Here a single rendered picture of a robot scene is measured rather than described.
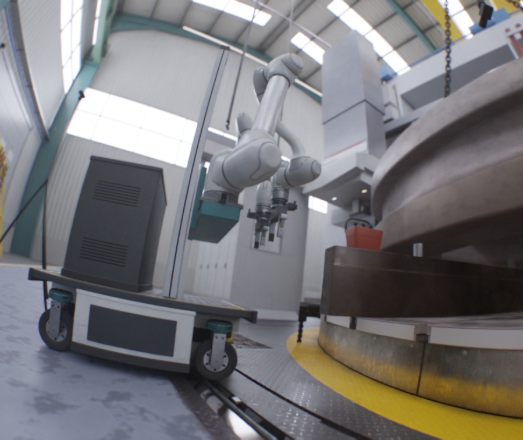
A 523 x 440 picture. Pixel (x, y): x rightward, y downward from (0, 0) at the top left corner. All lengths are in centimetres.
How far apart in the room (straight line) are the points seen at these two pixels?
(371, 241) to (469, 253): 395
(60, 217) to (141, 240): 1346
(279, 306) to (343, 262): 322
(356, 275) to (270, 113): 94
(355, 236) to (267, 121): 81
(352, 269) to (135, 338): 111
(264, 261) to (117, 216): 352
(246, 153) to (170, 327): 69
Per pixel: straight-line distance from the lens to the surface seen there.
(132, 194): 119
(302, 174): 128
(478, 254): 559
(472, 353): 113
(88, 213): 122
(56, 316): 124
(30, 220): 1455
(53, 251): 1440
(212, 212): 111
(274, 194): 137
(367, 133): 501
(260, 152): 100
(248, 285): 433
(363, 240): 162
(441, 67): 876
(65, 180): 1496
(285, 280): 471
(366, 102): 545
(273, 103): 126
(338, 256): 152
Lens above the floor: 39
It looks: 15 degrees up
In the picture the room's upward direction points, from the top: 7 degrees clockwise
